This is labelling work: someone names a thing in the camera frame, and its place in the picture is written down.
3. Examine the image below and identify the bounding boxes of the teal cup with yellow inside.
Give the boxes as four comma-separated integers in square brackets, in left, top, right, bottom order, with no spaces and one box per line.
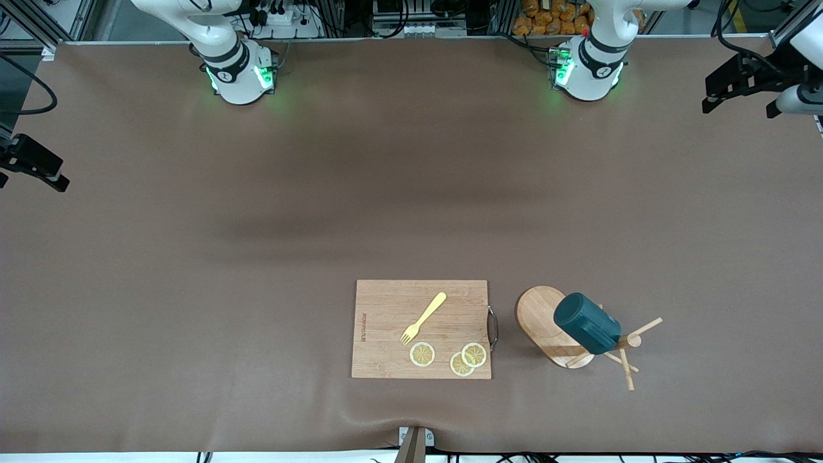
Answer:
[553,293,622,356]

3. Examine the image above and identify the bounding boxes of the wooden cup rack with pegs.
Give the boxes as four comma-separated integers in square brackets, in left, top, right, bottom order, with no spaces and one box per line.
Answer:
[516,286,663,392]

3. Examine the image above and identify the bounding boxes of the orange packaged goods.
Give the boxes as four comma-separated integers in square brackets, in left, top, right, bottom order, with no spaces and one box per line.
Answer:
[512,0,592,36]

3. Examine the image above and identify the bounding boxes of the white multi-socket strip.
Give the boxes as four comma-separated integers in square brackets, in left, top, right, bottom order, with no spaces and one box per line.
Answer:
[373,23,467,38]

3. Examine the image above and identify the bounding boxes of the bamboo cutting board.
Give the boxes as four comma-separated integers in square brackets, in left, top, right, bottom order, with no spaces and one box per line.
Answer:
[352,280,493,380]

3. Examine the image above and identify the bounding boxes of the aluminium frame profile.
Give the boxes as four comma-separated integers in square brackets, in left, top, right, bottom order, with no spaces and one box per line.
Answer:
[768,0,811,52]
[0,0,97,62]

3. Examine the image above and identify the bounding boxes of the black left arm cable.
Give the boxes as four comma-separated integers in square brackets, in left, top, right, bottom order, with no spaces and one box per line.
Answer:
[710,0,782,65]

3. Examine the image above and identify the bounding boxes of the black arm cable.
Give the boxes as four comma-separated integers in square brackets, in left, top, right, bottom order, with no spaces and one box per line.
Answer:
[710,0,782,65]
[0,55,58,116]

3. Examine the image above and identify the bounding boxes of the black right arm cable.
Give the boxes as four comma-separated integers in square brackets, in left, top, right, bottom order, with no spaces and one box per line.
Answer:
[0,55,58,116]

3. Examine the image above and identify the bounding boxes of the metal bracket with post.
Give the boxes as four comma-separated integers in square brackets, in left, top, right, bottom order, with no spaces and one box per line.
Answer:
[393,426,435,463]

